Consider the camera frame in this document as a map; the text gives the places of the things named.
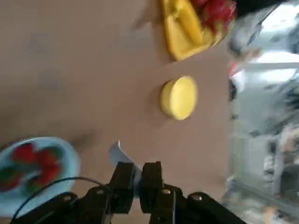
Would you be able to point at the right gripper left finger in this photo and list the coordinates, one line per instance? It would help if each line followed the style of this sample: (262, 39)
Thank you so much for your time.
(123, 186)

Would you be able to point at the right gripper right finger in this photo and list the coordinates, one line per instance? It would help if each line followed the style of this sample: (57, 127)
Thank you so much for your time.
(151, 186)

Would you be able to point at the pale blue plastic spoon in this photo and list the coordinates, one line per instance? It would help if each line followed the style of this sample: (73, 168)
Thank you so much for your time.
(119, 156)

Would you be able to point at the light blue bowl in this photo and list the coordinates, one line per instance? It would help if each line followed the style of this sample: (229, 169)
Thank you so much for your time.
(67, 161)

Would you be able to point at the red strawberry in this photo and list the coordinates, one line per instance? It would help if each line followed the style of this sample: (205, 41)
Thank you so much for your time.
(50, 175)
(47, 158)
(7, 178)
(23, 152)

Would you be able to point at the yellow bowl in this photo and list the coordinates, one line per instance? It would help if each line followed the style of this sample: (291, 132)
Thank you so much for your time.
(182, 98)

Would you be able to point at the yellow plastic tray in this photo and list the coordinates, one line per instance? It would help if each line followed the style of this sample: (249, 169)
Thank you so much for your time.
(177, 46)

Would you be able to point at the yellow banana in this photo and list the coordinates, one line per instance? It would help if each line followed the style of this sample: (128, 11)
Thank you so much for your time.
(191, 25)

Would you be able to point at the pink dragon fruit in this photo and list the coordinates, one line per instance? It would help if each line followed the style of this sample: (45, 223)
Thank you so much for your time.
(217, 11)

